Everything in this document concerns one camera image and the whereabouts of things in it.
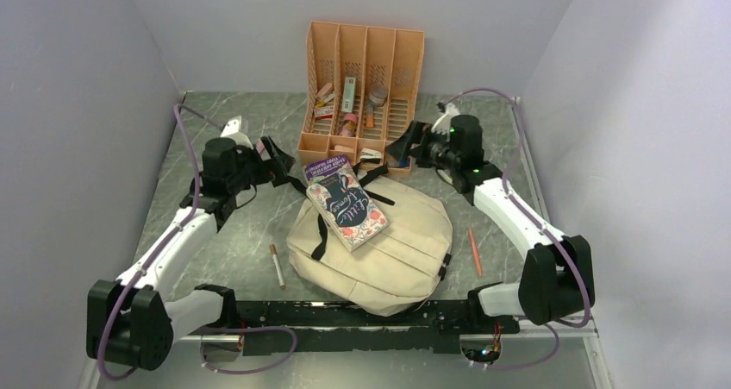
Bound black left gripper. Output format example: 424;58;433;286
227;135;294;193

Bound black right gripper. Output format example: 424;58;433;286
384;120;459;172

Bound Little Women floral book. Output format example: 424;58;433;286
305;169;390;251

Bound beige canvas backpack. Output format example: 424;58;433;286
287;176;453;317

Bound purple Treehouse book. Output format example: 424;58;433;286
303;154;353;184

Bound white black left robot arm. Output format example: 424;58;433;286
86;136;295;371

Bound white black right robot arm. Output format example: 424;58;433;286
386;114;595;332

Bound pink tape roll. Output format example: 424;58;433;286
338;113;359;137

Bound grey glue stick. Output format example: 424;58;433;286
365;85;389;129

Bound red white small box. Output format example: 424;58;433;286
313;83;335;120

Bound orange plastic desk organizer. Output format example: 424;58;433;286
298;22;425;176

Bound teal white box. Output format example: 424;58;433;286
341;76;357;113

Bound white brown marker pen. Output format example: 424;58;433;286
270;244;286;291

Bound orange pencil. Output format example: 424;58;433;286
468;227;483;276

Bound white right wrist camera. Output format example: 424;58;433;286
431;102;460;135

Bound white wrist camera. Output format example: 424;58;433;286
431;102;460;135
220;116;253;149

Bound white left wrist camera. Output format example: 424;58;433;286
220;116;253;149

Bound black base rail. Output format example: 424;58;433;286
181;299;521;356

